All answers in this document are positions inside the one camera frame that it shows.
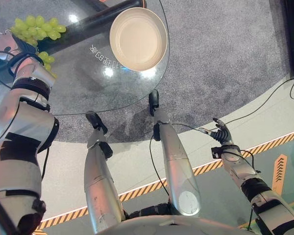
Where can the silver robot torso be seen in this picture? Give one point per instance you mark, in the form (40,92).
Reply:
(176,225)

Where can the yellow black hazard floor tape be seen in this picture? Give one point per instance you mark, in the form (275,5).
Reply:
(210,166)

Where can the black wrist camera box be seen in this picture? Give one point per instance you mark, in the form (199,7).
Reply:
(216,152)

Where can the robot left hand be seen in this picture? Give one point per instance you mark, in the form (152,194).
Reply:
(5,46)

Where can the silver robot left leg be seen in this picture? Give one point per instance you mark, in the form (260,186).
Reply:
(99,176)

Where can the silver robot leg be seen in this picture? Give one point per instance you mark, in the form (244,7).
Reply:
(99,176)
(176,166)

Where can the cream round plate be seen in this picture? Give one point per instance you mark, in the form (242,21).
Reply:
(138,39)

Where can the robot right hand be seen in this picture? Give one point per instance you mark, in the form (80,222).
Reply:
(223,134)

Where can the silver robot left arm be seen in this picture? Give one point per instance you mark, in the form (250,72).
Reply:
(22,127)

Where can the silver robot right leg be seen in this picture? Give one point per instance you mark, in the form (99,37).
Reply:
(176,166)

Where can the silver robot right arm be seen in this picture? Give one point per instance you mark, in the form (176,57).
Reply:
(237,164)

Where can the green grape bunch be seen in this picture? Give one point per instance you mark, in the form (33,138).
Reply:
(39,28)

